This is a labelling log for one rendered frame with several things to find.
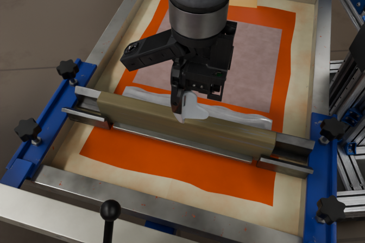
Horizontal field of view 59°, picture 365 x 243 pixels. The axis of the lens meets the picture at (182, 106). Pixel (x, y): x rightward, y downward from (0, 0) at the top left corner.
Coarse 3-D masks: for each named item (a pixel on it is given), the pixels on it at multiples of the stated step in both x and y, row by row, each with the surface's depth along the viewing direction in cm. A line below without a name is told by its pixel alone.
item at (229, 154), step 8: (120, 128) 68; (128, 128) 68; (136, 128) 68; (144, 136) 68; (152, 136) 67; (160, 136) 67; (168, 136) 67; (176, 144) 66; (184, 144) 66; (192, 144) 66; (200, 144) 66; (208, 152) 65; (216, 152) 65; (224, 152) 65; (232, 152) 65; (240, 160) 64; (248, 160) 64
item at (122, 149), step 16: (160, 0) 100; (160, 16) 95; (144, 32) 91; (160, 32) 91; (160, 64) 84; (128, 80) 81; (144, 80) 81; (160, 80) 81; (96, 128) 73; (112, 128) 73; (96, 144) 70; (112, 144) 70; (128, 144) 70; (144, 144) 70; (160, 144) 70; (96, 160) 68; (112, 160) 68; (128, 160) 68; (144, 160) 68; (160, 160) 68; (176, 160) 68
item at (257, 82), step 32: (256, 32) 91; (288, 32) 91; (256, 64) 84; (288, 64) 84; (224, 96) 78; (256, 96) 78; (192, 160) 68; (224, 160) 68; (224, 192) 64; (256, 192) 64
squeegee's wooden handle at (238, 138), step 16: (112, 96) 65; (112, 112) 66; (128, 112) 64; (144, 112) 63; (160, 112) 62; (144, 128) 67; (160, 128) 66; (176, 128) 64; (192, 128) 62; (208, 128) 61; (224, 128) 60; (240, 128) 60; (256, 128) 60; (208, 144) 65; (224, 144) 63; (240, 144) 62; (256, 144) 60; (272, 144) 59
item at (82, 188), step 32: (128, 0) 94; (288, 0) 99; (320, 0) 94; (320, 32) 86; (96, 64) 79; (320, 64) 79; (320, 96) 73; (64, 128) 70; (64, 192) 61; (96, 192) 60; (128, 192) 60; (160, 224) 60; (192, 224) 57; (224, 224) 57
